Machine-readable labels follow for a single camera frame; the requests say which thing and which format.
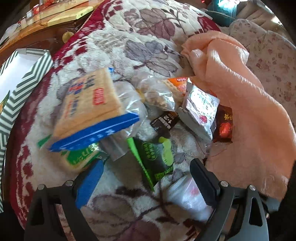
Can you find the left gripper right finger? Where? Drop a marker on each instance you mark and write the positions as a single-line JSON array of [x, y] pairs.
[[238, 213]]

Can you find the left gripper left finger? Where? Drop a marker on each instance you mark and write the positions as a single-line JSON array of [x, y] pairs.
[[43, 222]]

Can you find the clear plastic bag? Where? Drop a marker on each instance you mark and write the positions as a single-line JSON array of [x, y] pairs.
[[185, 194]]

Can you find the green round biscuit packet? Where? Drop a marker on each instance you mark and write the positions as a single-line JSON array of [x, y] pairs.
[[73, 161]]

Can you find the dark red candy packet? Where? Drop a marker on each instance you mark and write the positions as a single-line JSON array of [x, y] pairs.
[[224, 125]]

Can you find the dark green snack packet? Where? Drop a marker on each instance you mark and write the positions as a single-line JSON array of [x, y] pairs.
[[154, 157]]

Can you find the white pink snack packet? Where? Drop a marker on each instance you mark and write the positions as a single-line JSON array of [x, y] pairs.
[[198, 111]]

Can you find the black chocolate wafer bar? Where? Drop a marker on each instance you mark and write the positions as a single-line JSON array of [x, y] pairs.
[[165, 122]]

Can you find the blue cracker pack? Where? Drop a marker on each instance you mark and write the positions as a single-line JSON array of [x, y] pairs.
[[91, 110]]

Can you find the orange cracker packet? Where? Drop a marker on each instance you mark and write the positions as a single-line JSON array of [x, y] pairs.
[[178, 88]]

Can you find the white chevron-trimmed box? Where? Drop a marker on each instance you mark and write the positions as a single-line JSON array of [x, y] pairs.
[[20, 74]]

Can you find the clear bag of nuts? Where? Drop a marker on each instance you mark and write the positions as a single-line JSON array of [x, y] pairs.
[[157, 92]]

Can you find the floral sofa cushion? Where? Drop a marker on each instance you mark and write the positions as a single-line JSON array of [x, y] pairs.
[[271, 59]]

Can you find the floral fleece blanket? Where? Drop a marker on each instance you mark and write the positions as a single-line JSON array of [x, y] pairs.
[[130, 37]]

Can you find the wooden glass-top table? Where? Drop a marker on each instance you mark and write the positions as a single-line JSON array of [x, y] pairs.
[[50, 29]]

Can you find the teal bag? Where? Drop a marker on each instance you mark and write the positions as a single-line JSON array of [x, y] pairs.
[[223, 12]]

